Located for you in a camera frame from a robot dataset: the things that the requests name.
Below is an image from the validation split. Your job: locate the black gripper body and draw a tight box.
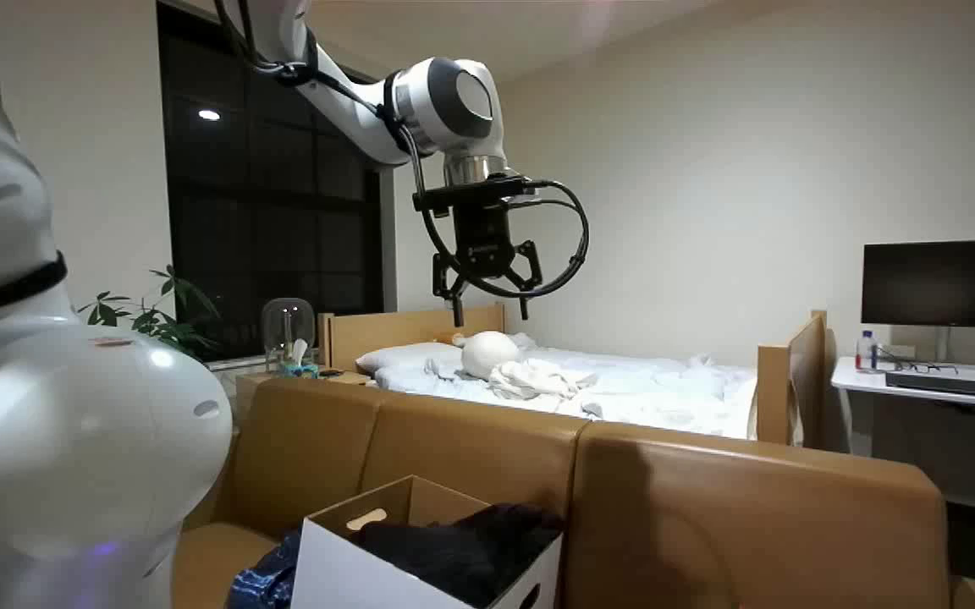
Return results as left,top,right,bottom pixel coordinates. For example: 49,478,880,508
446,200,519,288

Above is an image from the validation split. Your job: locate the white cardboard storage box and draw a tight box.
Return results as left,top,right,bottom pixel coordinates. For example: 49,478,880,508
289,470,568,609

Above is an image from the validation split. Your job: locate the round white cushion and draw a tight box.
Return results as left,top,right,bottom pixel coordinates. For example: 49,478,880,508
458,327,530,381

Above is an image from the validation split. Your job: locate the flat white pillow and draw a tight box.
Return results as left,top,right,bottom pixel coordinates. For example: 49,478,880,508
352,340,469,381

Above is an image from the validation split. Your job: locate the crumpled white garment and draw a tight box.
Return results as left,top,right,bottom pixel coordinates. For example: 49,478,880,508
483,357,602,407

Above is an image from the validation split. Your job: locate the glass dome lamp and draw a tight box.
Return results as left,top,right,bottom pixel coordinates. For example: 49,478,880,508
259,295,321,378

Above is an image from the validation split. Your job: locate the large dark window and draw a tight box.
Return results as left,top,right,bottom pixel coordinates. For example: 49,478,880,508
155,0,392,367

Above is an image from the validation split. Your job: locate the black cloth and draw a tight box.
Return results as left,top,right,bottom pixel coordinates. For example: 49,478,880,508
350,502,568,609

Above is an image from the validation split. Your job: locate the green potted plant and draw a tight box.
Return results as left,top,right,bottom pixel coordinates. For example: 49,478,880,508
72,263,224,363

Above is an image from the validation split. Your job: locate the tan leather sofa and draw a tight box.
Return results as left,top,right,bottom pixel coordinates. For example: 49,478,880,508
170,373,975,609

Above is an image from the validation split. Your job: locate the blue cloth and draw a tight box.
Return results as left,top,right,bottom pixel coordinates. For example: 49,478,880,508
224,527,309,609

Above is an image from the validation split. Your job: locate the clear water bottle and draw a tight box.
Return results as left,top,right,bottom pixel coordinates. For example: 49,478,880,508
855,325,885,376

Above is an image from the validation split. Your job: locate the black computer monitor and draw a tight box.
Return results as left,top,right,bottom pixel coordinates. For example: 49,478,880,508
856,234,975,367

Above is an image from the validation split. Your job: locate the black keyboard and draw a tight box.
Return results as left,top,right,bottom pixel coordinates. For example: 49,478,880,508
885,368,975,402

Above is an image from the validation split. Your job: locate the white desk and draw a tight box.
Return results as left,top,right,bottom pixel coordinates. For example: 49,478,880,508
829,351,975,520

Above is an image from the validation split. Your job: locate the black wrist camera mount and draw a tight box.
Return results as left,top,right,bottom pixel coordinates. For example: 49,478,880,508
411,172,543,217

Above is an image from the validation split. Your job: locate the black cable strap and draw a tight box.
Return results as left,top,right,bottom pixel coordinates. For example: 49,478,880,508
0,252,72,327

